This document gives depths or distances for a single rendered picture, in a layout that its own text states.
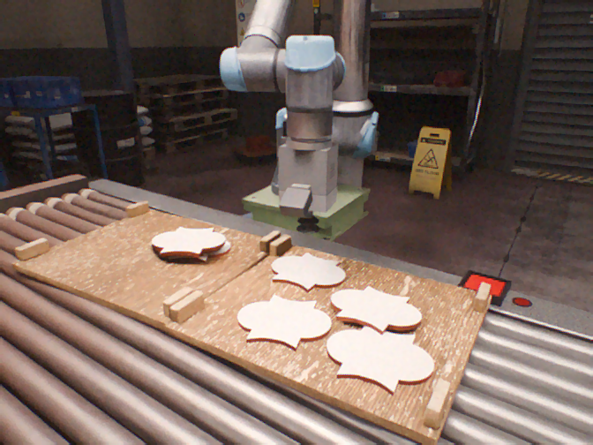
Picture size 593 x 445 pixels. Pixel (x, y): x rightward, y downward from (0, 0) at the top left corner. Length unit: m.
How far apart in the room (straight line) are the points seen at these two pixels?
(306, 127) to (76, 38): 5.68
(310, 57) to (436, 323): 0.44
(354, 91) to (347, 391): 0.75
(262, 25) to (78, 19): 5.51
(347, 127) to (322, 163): 0.43
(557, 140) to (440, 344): 4.66
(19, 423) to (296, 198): 0.46
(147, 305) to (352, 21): 0.75
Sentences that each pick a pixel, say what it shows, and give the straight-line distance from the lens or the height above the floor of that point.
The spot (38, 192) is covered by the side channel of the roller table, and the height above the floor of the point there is 0.94.
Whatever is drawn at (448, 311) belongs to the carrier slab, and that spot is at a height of 0.94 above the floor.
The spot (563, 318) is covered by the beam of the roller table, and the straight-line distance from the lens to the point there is 0.87.
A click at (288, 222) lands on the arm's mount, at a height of 0.91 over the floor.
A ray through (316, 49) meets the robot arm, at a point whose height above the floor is 1.32.
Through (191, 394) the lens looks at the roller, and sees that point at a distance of 0.63.
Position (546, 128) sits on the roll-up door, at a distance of 5.27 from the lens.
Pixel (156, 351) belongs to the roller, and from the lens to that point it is 0.72.
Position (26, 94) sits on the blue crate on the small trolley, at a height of 0.96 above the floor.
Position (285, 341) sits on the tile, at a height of 0.94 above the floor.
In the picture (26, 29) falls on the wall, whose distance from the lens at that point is 6.01.
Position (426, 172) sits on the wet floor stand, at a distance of 4.28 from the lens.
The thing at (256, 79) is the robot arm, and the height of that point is 1.27.
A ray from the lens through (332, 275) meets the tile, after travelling 0.82.
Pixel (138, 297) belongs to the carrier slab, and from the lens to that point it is 0.82.
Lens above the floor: 1.34
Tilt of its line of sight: 22 degrees down
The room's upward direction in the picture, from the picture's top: straight up
